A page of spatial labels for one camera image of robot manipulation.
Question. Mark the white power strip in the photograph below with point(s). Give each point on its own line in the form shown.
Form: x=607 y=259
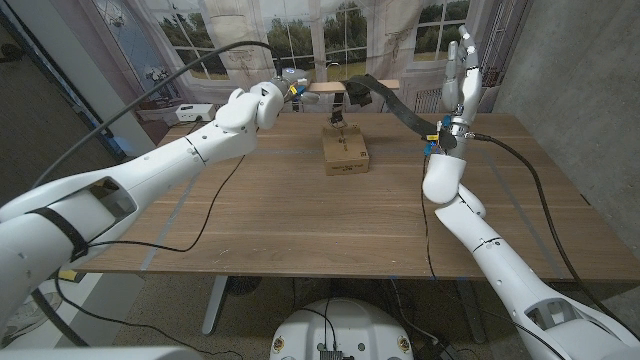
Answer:
x=196 y=112

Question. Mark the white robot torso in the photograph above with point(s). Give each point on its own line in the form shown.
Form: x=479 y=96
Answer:
x=342 y=330

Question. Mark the black round floor fan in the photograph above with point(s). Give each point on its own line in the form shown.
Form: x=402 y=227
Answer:
x=245 y=285

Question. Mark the brown cardboard packing box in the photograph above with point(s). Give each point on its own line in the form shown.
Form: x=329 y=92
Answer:
x=345 y=150

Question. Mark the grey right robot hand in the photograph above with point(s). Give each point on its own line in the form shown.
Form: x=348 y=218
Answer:
x=467 y=85

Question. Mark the printed window backdrop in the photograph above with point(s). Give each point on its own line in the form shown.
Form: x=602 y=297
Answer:
x=345 y=40

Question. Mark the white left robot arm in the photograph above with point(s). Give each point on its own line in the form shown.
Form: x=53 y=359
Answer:
x=125 y=190

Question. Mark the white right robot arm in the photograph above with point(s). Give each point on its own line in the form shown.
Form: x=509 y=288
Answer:
x=500 y=265

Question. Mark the white table leg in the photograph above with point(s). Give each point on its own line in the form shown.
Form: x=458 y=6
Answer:
x=215 y=305

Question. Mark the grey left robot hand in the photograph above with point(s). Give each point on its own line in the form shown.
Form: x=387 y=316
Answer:
x=296 y=80

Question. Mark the wooden hanger with metal clips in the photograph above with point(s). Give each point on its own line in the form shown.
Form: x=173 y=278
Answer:
x=325 y=87

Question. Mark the black power adapter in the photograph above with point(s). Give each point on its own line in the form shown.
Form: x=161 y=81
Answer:
x=436 y=351

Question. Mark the black leather belt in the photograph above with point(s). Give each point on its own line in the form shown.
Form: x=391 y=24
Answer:
x=400 y=107

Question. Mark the grey table leg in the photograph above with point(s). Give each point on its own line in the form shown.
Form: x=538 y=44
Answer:
x=467 y=310

